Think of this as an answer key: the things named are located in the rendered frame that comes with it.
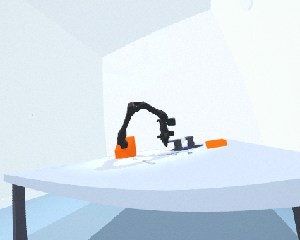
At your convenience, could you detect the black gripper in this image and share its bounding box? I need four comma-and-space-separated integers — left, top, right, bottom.
157, 126, 174, 147

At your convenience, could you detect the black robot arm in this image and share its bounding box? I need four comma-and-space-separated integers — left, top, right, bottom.
117, 101, 176, 150

